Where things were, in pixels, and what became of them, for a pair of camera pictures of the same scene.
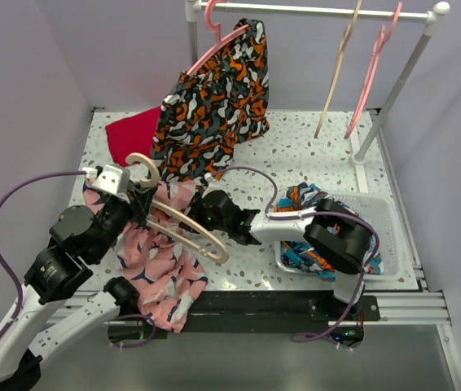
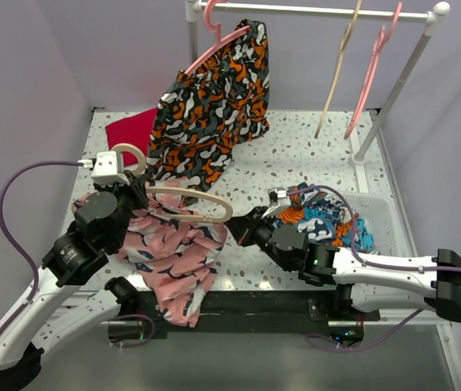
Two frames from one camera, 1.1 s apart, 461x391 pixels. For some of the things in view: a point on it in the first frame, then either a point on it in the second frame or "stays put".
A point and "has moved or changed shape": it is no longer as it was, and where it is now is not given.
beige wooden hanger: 170,235 to 178,191
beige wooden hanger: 347,35 stays put
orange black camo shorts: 208,110 stays put
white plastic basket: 379,210 stays put
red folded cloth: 135,133 stays put
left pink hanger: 214,27 stays put
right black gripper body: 202,216 to 258,230
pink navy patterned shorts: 157,254 has moved or changed shape
